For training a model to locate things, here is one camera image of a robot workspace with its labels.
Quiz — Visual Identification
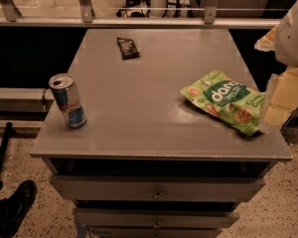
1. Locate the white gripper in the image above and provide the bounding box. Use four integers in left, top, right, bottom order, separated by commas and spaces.
254, 0, 298, 127

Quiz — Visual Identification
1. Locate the redbull can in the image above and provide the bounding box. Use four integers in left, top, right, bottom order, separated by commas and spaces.
49, 73, 86, 129

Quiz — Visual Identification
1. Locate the black rxbar chocolate wrapper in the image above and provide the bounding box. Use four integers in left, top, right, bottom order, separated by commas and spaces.
117, 38, 140, 60

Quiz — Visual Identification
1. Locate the green snack bag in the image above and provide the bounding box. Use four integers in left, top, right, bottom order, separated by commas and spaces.
181, 70, 265, 136

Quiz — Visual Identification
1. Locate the black office chair base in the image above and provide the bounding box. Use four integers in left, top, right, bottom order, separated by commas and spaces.
116, 0, 150, 17

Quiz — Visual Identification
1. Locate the grey drawer cabinet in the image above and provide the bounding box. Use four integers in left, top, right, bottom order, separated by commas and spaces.
31, 29, 291, 238

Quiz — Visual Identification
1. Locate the top drawer front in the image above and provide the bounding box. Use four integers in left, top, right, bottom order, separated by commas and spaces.
51, 176, 265, 202

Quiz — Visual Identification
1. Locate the drawer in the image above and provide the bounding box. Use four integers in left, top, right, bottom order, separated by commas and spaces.
74, 208, 239, 229
51, 176, 265, 202

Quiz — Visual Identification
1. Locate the middle drawer front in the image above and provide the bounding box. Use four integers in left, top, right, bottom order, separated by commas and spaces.
74, 208, 239, 229

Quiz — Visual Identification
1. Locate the black metal stand leg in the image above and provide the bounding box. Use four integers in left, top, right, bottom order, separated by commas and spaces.
0, 122, 16, 189

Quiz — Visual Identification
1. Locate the black shoe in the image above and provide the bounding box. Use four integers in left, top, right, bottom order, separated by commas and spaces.
0, 179, 37, 238

